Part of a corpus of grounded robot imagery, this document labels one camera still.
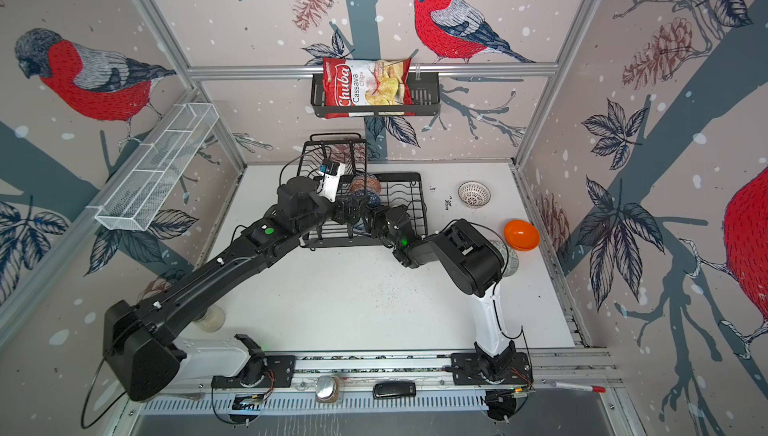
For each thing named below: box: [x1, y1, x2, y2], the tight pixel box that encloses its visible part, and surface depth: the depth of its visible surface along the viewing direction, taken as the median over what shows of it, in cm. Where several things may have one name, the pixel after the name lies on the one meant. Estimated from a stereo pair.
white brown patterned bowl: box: [458, 181, 491, 208], surface depth 109 cm
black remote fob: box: [372, 381, 416, 399], surface depth 70 cm
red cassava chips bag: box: [323, 58, 415, 119], surface depth 90 cm
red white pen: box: [551, 381, 607, 393], surface depth 72 cm
